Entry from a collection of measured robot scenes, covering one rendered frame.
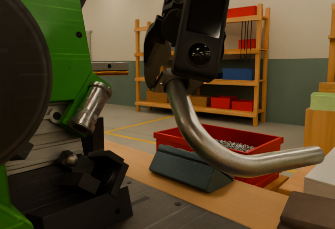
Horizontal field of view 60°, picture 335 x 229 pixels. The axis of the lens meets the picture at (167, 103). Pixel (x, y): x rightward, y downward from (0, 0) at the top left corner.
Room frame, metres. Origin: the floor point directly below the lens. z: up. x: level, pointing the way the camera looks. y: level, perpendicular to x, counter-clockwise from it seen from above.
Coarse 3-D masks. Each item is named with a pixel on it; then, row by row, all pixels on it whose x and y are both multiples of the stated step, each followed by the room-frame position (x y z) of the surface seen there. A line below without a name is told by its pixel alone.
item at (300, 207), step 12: (300, 192) 0.42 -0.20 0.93; (288, 204) 0.38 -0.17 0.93; (300, 204) 0.38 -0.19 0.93; (312, 204) 0.38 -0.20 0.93; (324, 204) 0.38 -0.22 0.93; (288, 216) 0.35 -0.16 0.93; (300, 216) 0.35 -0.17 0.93; (312, 216) 0.35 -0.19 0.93; (324, 216) 0.35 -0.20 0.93; (288, 228) 0.35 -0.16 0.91; (300, 228) 0.34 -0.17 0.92; (312, 228) 0.34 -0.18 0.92; (324, 228) 0.33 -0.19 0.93
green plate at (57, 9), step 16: (32, 0) 0.44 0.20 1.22; (48, 0) 0.46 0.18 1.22; (64, 0) 0.48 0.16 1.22; (48, 16) 0.45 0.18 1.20; (64, 16) 0.47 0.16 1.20; (80, 16) 0.49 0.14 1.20; (48, 32) 0.44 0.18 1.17; (64, 32) 0.46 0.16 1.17; (80, 32) 0.48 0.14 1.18; (64, 48) 0.45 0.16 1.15; (80, 48) 0.47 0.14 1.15; (64, 64) 0.45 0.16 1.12; (80, 64) 0.47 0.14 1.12; (64, 80) 0.44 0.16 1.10; (80, 80) 0.46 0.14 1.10; (64, 96) 0.43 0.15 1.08
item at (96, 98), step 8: (88, 88) 0.45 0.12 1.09; (96, 88) 0.44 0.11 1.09; (104, 88) 0.44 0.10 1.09; (88, 96) 0.43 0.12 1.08; (96, 96) 0.43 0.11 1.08; (104, 96) 0.44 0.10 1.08; (88, 104) 0.42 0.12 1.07; (96, 104) 0.42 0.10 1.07; (104, 104) 0.44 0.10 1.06; (80, 112) 0.41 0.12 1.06; (88, 112) 0.41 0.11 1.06; (96, 112) 0.42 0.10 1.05; (72, 120) 0.40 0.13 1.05; (80, 120) 0.40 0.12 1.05; (88, 120) 0.40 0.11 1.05; (96, 120) 0.42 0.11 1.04; (72, 128) 0.42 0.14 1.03; (88, 128) 0.40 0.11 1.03
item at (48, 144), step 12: (48, 108) 0.43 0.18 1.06; (60, 108) 0.44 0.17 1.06; (48, 120) 0.42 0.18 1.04; (36, 132) 0.40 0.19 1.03; (48, 132) 0.41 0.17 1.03; (60, 132) 0.43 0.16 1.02; (36, 144) 0.40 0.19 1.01; (48, 144) 0.41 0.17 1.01; (60, 144) 0.42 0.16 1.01; (72, 144) 0.44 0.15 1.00; (36, 156) 0.40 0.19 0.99; (48, 156) 0.41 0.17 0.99; (12, 168) 0.37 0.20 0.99; (24, 168) 0.38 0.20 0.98; (36, 168) 0.39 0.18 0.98
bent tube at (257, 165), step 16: (160, 80) 0.42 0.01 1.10; (176, 80) 0.42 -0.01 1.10; (176, 96) 0.40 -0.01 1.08; (176, 112) 0.39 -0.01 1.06; (192, 112) 0.38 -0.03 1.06; (192, 128) 0.37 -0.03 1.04; (192, 144) 0.36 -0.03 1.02; (208, 144) 0.36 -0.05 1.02; (208, 160) 0.35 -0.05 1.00; (224, 160) 0.35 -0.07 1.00; (240, 160) 0.36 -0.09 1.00; (256, 160) 0.37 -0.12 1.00; (272, 160) 0.38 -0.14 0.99; (288, 160) 0.40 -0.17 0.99; (304, 160) 0.42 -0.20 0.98; (320, 160) 0.44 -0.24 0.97; (240, 176) 0.36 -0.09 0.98; (256, 176) 0.37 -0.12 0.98
